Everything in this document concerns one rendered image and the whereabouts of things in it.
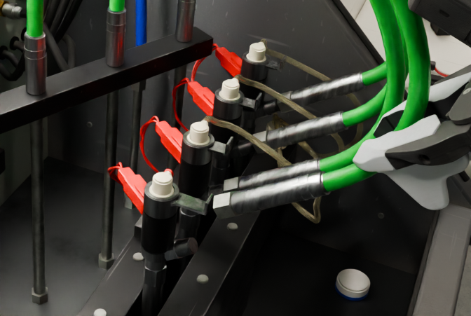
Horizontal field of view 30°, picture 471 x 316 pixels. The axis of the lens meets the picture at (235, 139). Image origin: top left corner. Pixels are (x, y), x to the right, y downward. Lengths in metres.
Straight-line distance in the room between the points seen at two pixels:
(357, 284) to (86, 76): 0.40
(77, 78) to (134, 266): 0.18
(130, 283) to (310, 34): 0.33
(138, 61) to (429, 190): 0.38
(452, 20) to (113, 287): 0.42
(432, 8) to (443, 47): 0.75
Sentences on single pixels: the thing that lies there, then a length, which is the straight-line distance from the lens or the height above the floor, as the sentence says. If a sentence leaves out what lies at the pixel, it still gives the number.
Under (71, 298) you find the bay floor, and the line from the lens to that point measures 1.00.
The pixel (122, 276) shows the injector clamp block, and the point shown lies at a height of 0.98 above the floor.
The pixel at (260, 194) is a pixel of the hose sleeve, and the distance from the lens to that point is 0.66.
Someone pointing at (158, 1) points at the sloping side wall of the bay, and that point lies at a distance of 1.00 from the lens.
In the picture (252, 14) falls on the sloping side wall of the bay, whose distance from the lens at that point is 0.96.
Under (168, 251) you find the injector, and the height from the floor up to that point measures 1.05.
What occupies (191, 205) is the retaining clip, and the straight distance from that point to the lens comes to 0.70.
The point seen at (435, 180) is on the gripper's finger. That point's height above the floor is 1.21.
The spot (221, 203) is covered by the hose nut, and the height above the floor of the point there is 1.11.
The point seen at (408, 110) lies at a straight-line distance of 0.59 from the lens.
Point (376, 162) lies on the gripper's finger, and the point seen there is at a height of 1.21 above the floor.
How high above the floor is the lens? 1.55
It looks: 35 degrees down
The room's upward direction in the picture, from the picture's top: 8 degrees clockwise
